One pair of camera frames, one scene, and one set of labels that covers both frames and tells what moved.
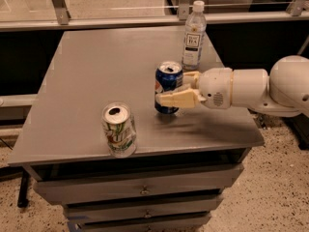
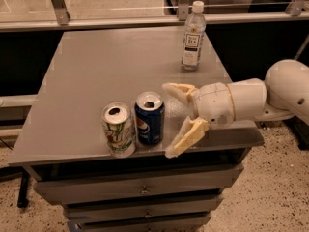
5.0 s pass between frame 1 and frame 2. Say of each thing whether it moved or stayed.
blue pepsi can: moved
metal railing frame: stayed
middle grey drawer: stayed
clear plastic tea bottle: stayed
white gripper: moved
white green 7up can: stayed
